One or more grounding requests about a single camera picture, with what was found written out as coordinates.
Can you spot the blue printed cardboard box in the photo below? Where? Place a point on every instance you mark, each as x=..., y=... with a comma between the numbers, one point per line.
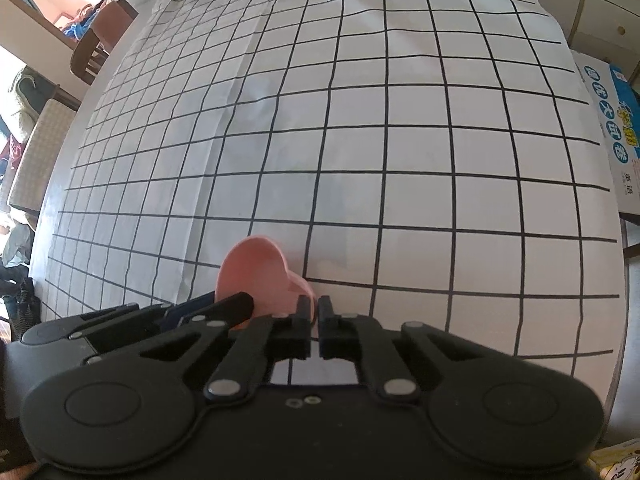
x=617, y=125

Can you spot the bench with checked cushion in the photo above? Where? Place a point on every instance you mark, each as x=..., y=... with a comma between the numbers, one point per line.
x=42, y=155

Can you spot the pile of clothes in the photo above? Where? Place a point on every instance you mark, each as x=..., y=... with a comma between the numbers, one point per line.
x=22, y=100

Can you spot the yellow printed box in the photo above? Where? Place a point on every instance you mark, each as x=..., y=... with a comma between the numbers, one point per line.
x=617, y=460

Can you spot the white wooden cabinet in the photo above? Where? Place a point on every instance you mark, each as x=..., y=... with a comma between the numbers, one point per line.
x=610, y=5

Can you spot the dark wooden chair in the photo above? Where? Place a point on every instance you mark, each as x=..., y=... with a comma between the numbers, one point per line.
x=85, y=62

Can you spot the white checked tablecloth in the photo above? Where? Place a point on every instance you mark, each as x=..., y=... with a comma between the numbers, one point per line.
x=400, y=160

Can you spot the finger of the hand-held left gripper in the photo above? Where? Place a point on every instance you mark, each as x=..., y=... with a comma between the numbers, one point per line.
x=225, y=310
x=125, y=317

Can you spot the pink bowl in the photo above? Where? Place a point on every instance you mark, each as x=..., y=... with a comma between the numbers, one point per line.
x=255, y=270

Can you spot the dark bag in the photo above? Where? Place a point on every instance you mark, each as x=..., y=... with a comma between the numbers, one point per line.
x=20, y=310

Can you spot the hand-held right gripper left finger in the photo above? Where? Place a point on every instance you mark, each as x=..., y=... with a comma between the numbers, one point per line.
x=304, y=330

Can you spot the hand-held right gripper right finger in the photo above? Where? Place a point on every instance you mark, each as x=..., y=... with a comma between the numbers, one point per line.
x=326, y=330

